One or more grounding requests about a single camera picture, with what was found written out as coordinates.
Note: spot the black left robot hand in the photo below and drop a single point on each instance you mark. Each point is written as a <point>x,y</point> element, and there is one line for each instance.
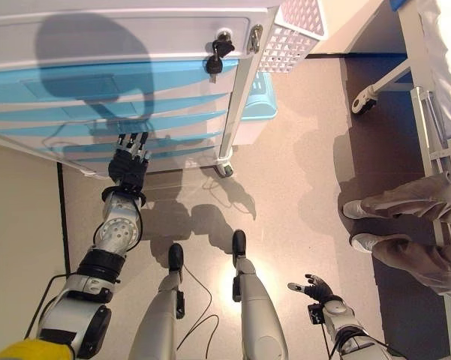
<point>125,168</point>

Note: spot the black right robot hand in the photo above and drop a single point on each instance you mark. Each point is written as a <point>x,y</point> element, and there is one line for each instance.
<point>319,290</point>

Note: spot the blue front cart drawer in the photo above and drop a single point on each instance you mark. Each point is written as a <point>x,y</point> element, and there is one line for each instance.
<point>195,120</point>
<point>195,106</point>
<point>195,78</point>

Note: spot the yellow robot shoulder cover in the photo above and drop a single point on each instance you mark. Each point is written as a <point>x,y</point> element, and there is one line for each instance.
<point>33,350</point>

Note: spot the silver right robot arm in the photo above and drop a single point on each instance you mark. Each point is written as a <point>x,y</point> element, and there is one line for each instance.
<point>341,318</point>

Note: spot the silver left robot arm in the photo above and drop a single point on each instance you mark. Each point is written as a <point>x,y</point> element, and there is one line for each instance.
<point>116,228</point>

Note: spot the grey right robot leg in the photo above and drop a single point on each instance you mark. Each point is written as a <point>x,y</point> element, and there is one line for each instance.
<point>259,311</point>

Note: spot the grey robot leg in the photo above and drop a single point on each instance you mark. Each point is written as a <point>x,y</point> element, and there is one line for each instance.
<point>259,311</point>
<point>161,315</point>

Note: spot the grey cart caster wheel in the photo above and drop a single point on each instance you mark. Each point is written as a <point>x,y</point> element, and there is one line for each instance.
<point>226,168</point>

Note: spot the person in beige trousers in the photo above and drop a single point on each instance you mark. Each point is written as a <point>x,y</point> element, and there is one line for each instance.
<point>409,202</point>

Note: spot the white medical cart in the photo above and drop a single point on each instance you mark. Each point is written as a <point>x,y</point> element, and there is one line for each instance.
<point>97,33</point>

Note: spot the grey left robot leg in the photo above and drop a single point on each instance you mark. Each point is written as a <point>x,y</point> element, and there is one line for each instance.
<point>161,315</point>

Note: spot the light blue waste bin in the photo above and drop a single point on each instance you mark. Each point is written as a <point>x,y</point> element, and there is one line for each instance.
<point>262,101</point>

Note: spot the silver metal cart latch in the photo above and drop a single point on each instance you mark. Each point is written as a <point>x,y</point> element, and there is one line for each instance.
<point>255,37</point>

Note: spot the white bed caster wheel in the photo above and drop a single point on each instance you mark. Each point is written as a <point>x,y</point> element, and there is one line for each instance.
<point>363,102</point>

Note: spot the white perforated cart basket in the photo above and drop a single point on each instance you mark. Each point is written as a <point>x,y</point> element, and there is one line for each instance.
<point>285,52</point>

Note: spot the white bed sheet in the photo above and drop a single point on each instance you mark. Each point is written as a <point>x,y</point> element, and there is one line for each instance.
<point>448,56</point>

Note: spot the blue bed corner bumper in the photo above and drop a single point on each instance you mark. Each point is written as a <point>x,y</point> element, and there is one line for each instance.
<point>395,3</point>

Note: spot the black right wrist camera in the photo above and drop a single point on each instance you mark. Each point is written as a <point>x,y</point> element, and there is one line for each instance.
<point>316,314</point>

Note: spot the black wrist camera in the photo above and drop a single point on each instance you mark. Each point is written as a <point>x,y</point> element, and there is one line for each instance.
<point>124,195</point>
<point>316,314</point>

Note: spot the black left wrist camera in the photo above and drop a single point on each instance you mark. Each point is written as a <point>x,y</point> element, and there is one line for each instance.
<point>124,195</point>

